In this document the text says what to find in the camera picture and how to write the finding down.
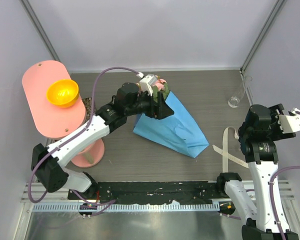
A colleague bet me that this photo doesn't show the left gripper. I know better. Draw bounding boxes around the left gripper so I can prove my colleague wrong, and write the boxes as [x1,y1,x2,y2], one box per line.
[125,89,174,120]

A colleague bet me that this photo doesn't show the pink rose stem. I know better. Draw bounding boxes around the pink rose stem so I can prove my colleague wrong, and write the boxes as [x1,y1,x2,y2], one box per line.
[152,79,170,102]

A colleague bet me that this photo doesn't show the blue wrapping paper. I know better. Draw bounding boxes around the blue wrapping paper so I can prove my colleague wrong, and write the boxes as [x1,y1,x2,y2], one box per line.
[133,91,209,158]

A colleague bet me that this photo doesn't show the cream ribbon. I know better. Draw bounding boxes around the cream ribbon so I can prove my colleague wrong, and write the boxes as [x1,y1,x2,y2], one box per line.
[212,126,249,173]

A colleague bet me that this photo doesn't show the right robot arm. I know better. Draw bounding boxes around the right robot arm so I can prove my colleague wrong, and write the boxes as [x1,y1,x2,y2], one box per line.
[215,103,299,240]

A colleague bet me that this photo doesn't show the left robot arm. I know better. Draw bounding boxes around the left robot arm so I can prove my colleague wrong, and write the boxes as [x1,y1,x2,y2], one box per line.
[31,79,174,200]

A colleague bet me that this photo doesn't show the clear glass vase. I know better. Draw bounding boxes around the clear glass vase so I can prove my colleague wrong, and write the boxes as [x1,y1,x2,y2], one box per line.
[227,75,253,108]

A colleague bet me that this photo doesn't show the yellow plastic bowl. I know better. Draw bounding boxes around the yellow plastic bowl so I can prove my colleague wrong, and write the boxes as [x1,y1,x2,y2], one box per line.
[46,79,80,108]

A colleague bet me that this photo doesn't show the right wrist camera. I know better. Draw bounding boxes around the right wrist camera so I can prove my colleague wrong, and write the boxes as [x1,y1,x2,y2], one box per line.
[278,108,300,134]

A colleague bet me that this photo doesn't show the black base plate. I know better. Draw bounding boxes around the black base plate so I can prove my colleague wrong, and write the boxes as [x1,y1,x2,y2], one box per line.
[67,180,226,205]

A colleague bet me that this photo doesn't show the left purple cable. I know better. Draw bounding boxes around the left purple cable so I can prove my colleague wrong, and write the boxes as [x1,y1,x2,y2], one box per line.
[27,66,145,216]

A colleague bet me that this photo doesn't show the aluminium frame rail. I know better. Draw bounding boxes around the aluminium frame rail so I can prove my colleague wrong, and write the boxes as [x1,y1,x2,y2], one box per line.
[21,182,77,203]

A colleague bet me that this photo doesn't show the white slotted cable duct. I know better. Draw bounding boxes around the white slotted cable duct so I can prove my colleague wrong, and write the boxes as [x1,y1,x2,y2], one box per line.
[32,201,220,213]

